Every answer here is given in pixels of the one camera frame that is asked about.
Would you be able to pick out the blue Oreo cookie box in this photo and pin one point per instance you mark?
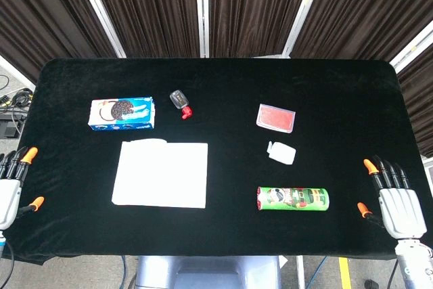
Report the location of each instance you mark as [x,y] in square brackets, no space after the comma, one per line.
[123,113]

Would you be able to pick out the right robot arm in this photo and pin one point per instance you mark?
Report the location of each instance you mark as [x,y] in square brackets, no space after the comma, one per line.
[414,262]

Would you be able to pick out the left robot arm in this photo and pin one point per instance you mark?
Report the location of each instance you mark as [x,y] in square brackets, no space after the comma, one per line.
[2,240]

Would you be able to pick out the yellow floor tape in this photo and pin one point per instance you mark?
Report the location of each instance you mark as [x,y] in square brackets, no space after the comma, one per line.
[344,273]

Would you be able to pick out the black table cloth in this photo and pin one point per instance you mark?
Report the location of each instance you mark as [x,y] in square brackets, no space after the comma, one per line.
[216,99]

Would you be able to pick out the brown folding curtain screen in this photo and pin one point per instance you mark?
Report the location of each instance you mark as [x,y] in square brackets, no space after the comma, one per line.
[216,8]

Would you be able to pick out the green Pringles can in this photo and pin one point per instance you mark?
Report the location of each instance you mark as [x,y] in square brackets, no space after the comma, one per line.
[292,198]

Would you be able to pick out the small bottle with red cap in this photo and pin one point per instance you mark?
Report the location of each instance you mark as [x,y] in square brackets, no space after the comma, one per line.
[181,103]

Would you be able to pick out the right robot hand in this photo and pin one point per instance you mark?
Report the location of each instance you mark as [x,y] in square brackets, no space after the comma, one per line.
[400,207]

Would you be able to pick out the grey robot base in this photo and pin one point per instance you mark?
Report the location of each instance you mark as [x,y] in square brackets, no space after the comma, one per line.
[208,272]

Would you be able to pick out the white tissue pack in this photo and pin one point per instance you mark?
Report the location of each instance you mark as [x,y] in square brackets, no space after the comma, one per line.
[281,152]

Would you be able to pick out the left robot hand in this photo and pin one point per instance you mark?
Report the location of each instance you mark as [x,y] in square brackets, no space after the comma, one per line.
[9,194]

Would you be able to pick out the white cloth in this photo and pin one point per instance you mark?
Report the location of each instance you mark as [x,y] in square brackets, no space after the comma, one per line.
[160,174]

